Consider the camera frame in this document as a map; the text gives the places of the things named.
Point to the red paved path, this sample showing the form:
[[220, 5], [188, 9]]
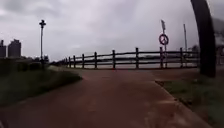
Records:
[[106, 100]]

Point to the round sign on pole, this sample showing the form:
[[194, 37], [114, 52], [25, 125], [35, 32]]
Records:
[[163, 39]]

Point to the thin pole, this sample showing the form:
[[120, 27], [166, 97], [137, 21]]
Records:
[[185, 38]]

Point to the grass strip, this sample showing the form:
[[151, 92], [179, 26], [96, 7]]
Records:
[[30, 83]]

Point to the low green hedge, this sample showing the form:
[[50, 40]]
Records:
[[20, 65]]

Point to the grass verge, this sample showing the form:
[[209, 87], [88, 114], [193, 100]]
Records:
[[200, 95]]

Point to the dark tree trunk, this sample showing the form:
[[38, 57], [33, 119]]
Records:
[[206, 40]]

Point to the tall buildings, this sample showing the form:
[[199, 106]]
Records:
[[14, 49]]

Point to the dark wooden rail fence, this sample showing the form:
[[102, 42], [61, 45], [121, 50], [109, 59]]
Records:
[[126, 59]]

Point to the lamp post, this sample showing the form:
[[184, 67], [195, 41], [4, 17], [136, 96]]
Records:
[[42, 40]]

